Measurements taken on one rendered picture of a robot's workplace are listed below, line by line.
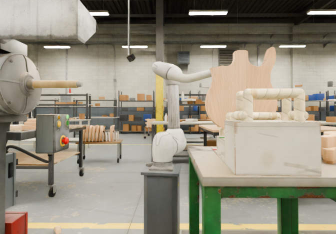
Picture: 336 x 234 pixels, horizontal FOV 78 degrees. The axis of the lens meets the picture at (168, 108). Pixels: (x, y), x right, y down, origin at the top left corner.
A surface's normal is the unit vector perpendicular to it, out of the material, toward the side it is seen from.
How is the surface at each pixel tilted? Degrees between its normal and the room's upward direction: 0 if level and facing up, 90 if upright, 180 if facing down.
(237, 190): 90
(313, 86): 90
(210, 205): 90
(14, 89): 93
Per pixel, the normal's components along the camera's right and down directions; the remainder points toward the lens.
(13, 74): 0.99, -0.05
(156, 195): -0.14, -0.02
